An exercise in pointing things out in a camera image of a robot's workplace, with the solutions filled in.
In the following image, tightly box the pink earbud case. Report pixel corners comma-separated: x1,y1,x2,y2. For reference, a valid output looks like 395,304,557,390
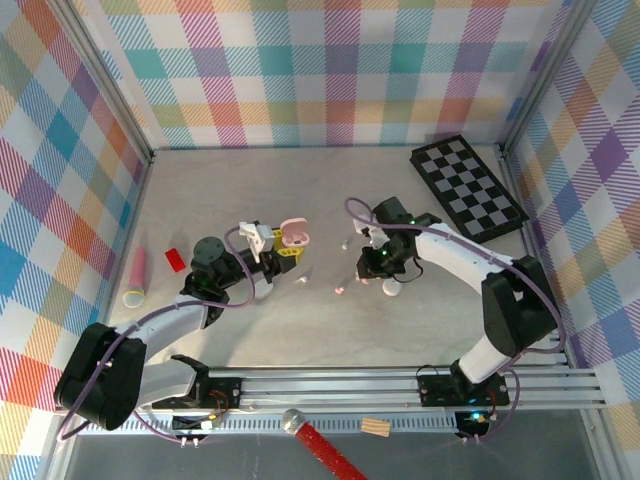
278,217,310,249

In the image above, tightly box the pink toy microphone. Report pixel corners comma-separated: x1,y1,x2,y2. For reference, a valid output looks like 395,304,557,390
122,247,149,308

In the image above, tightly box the black checkered chessboard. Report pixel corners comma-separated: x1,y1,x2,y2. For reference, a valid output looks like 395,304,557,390
409,134,531,242

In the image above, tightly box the small wooden block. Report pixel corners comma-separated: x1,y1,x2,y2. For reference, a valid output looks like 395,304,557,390
360,417,392,439

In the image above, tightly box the red glitter microphone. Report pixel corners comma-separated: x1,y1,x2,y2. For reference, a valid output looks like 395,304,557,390
280,408,369,480

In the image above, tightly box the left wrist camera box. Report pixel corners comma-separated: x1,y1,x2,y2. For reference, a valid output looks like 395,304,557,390
238,220,275,264

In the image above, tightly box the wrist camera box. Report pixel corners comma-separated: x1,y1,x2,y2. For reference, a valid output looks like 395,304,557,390
238,220,275,264
352,217,375,247

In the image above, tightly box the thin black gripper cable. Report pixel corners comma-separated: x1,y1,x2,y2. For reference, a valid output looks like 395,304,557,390
399,257,426,285

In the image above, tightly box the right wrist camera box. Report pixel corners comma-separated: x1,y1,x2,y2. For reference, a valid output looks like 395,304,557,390
352,217,375,247

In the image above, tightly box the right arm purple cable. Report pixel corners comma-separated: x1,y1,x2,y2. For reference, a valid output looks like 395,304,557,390
344,197,569,444

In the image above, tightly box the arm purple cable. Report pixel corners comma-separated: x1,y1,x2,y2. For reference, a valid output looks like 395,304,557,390
58,224,280,444
344,197,569,444

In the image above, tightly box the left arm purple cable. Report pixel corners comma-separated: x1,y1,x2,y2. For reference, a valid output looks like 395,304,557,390
58,224,280,444

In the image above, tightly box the aluminium side rail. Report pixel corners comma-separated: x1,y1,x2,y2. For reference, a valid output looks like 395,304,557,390
497,144,576,371
87,149,156,376

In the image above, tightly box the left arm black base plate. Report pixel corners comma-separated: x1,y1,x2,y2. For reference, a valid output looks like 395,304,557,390
151,374,244,409

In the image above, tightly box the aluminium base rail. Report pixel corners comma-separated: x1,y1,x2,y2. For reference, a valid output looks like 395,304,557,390
54,367,609,416

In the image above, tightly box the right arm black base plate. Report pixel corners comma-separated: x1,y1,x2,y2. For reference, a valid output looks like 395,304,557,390
417,372,511,407

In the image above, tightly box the white slotted cable duct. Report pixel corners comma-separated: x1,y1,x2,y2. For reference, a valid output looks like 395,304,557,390
78,417,459,436

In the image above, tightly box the aluminium corner post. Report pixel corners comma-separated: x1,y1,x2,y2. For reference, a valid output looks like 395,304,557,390
499,0,601,159
52,0,156,164

